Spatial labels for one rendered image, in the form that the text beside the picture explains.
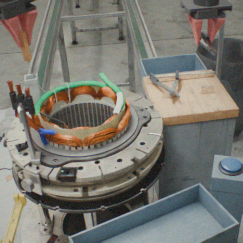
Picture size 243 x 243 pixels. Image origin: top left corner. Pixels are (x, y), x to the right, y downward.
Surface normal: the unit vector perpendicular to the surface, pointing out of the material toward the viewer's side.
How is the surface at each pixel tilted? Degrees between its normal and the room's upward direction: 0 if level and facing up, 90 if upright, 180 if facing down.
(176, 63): 90
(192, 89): 0
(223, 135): 90
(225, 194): 90
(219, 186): 90
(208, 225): 0
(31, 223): 0
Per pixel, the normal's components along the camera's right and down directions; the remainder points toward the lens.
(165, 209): 0.44, 0.49
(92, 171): -0.06, -0.82
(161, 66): 0.13, 0.56
